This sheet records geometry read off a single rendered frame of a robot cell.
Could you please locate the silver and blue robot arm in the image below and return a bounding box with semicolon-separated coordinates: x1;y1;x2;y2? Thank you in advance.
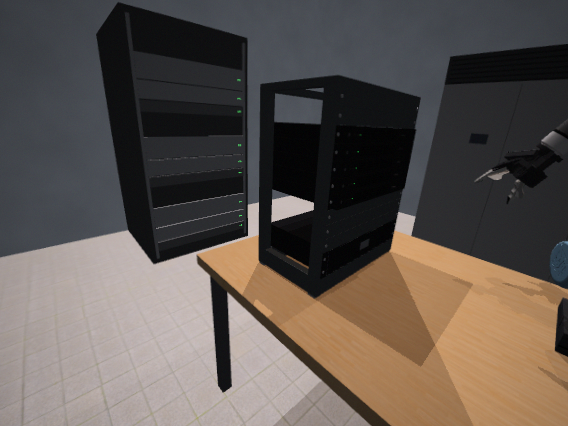
504;119;568;289

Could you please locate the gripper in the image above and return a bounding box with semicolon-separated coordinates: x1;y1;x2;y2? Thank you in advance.
475;143;562;204

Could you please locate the black server rack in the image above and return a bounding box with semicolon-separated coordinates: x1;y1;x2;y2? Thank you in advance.
258;75;421;299

